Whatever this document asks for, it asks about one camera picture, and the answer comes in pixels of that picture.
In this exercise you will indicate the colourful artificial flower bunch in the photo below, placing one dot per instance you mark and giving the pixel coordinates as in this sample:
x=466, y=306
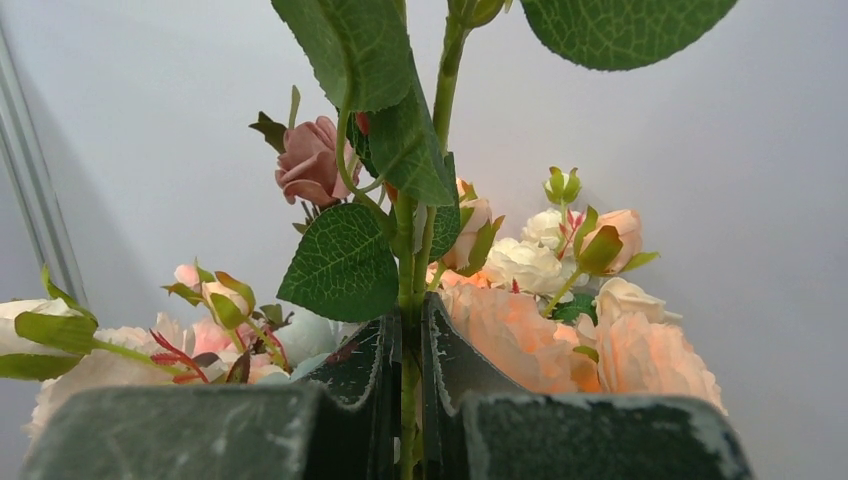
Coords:
x=517, y=301

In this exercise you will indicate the pink double rose stem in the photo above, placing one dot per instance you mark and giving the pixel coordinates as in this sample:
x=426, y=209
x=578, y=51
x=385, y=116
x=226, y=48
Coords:
x=385, y=186

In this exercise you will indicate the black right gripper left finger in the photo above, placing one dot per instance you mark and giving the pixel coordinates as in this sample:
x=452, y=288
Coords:
x=337, y=422

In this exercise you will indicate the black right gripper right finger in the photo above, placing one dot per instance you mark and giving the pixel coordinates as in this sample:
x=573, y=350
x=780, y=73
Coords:
x=479, y=424

